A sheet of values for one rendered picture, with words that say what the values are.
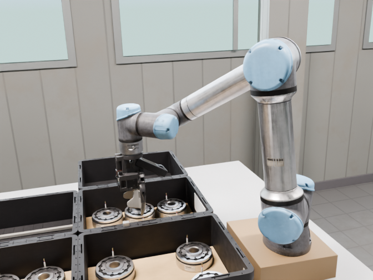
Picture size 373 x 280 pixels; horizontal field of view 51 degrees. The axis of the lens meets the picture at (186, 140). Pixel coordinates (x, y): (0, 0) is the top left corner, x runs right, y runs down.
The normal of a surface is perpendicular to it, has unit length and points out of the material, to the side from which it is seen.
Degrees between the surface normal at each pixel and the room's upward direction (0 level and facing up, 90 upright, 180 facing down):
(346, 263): 0
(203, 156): 90
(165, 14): 90
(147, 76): 90
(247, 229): 4
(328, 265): 90
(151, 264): 0
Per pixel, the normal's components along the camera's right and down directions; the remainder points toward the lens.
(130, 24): 0.28, 0.29
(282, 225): -0.40, 0.41
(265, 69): -0.43, 0.15
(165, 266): -0.03, -0.95
